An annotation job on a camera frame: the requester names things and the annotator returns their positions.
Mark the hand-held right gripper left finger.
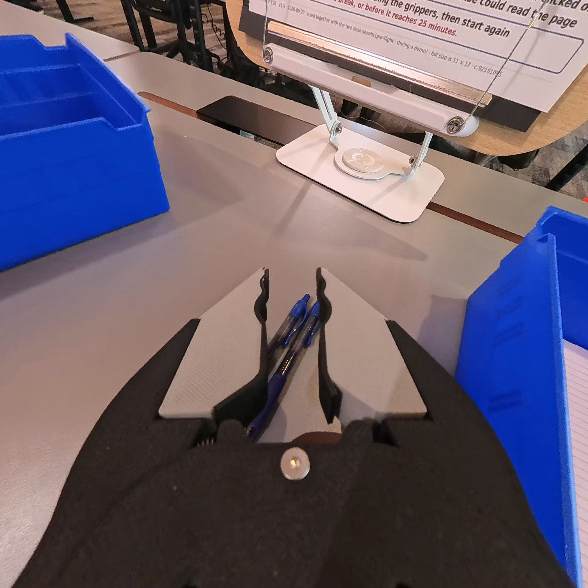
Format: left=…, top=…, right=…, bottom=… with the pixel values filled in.
left=157, top=267, right=272, bottom=425

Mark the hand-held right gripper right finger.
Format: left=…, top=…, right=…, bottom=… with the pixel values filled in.
left=316, top=267, right=429, bottom=425

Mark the grey desk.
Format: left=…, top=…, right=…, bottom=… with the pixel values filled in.
left=0, top=2, right=588, bottom=588

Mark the white document stand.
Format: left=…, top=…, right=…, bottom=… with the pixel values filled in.
left=225, top=0, right=588, bottom=224

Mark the black phone on table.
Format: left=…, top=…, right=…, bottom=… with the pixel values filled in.
left=197, top=96, right=318, bottom=148

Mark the blue retractable pen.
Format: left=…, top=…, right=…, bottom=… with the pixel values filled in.
left=246, top=301, right=322, bottom=441
left=266, top=294, right=311, bottom=356

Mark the black metal table frame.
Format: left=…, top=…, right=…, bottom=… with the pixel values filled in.
left=119, top=0, right=239, bottom=74

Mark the blue plastic bin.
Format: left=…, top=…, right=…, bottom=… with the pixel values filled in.
left=455, top=206, right=588, bottom=588
left=0, top=32, right=171, bottom=272

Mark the lined paper sheet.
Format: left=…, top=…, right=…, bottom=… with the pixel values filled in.
left=563, top=340, right=588, bottom=568

